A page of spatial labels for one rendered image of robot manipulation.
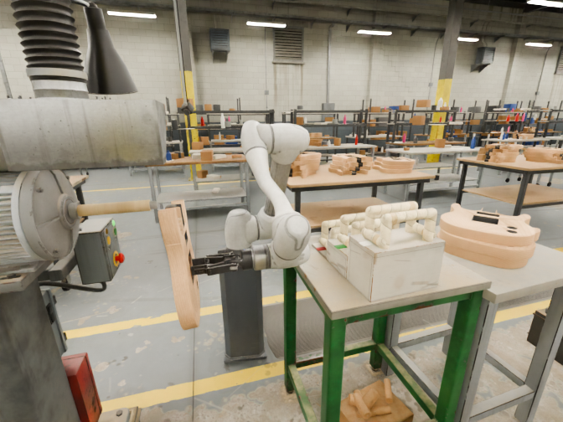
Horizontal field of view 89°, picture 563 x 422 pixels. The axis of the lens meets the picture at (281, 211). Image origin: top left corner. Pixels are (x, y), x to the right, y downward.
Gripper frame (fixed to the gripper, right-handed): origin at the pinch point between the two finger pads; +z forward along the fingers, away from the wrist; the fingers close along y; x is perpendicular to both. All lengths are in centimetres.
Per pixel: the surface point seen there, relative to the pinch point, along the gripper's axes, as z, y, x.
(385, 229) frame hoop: -57, -25, 13
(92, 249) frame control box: 33.5, 13.0, 6.7
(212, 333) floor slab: -1, 99, -90
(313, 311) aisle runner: -82, 102, -90
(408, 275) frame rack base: -67, -24, -4
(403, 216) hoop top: -63, -26, 16
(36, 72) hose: 24, -25, 55
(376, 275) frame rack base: -55, -25, -2
